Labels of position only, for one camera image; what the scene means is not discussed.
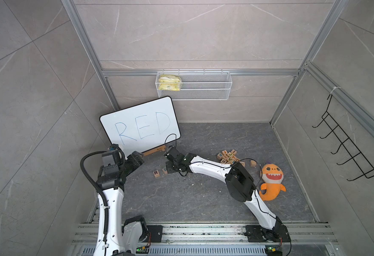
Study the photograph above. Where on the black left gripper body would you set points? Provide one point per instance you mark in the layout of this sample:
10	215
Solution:
131	164

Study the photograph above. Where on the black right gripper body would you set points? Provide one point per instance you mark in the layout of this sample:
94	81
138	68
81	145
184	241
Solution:
172	168

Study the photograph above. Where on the wooden block letter R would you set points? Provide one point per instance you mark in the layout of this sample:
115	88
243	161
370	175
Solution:
156	173

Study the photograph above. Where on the wooden block letter E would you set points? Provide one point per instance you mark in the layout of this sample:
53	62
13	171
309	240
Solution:
165	170

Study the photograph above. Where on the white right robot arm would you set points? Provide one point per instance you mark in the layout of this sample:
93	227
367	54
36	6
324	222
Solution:
240	186

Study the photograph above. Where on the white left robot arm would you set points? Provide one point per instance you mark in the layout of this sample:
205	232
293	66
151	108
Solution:
113	238

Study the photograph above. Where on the pile of wooden letter blocks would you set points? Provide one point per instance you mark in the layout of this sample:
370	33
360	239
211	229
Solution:
229	157

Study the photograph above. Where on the wooden whiteboard stand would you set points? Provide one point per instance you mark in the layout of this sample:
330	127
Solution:
154	150

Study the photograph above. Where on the whiteboard with RED written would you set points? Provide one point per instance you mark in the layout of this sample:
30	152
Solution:
142	127

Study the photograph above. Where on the lone wooden block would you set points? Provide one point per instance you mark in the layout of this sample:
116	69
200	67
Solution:
253	163

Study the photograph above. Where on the yellow packet in basket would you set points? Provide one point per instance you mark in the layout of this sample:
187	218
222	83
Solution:
169	83

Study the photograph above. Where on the orange shark plush toy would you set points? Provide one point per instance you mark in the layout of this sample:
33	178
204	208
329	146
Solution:
272	177

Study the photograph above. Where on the white wire mesh basket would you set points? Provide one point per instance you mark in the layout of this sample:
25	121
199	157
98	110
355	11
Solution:
198	85

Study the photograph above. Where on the black wall hook rack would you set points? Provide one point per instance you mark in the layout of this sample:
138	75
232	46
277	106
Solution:
364	167

